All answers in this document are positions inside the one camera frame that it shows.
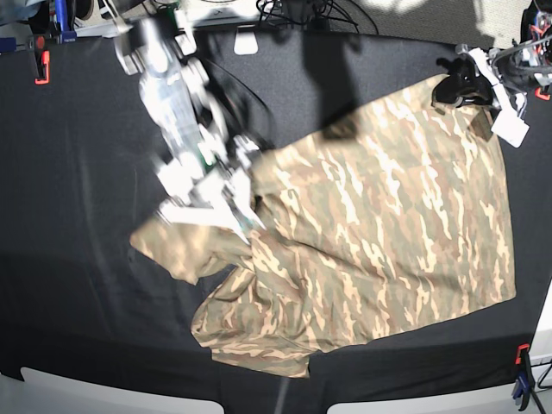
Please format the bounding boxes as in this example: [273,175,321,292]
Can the orange clamp top right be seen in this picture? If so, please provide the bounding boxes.
[535,86,551,101]

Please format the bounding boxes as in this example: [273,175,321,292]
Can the orange clamp top left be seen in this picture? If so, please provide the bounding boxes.
[32,35,50,85]

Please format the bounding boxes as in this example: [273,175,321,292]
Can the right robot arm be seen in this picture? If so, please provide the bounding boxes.
[115,8,263,208]

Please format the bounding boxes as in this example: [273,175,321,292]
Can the camouflage t-shirt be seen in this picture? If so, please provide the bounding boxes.
[129,76,516,378]

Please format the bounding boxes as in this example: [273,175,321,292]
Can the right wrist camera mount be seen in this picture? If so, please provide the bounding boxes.
[159,168,266,244]

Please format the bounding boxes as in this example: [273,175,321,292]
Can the white tape patch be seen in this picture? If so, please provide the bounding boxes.
[233,26,259,56]

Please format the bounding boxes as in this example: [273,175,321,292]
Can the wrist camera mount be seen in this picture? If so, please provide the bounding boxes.
[159,168,266,244]
[455,44,530,148]

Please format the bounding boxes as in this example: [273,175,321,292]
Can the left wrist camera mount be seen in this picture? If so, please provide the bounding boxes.
[455,44,530,148]

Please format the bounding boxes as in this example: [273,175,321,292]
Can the blue clamp top left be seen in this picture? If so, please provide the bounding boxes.
[53,0,77,44]

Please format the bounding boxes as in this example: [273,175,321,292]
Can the black cables on desk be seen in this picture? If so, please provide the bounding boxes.
[254,0,380,35]

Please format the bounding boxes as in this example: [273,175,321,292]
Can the black table cloth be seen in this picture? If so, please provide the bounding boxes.
[1,32,551,413]

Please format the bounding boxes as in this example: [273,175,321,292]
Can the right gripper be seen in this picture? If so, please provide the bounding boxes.
[159,135,263,207]

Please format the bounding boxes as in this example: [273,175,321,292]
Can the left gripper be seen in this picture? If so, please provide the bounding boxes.
[431,55,494,108]

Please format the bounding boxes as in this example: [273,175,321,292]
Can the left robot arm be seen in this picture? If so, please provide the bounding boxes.
[432,1,551,118]

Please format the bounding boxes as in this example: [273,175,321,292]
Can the orange clamp bottom right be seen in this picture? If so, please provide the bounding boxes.
[511,343,535,411]

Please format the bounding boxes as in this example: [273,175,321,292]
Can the orange clamp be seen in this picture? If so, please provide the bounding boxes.
[511,343,535,411]
[535,86,551,101]
[32,35,50,85]

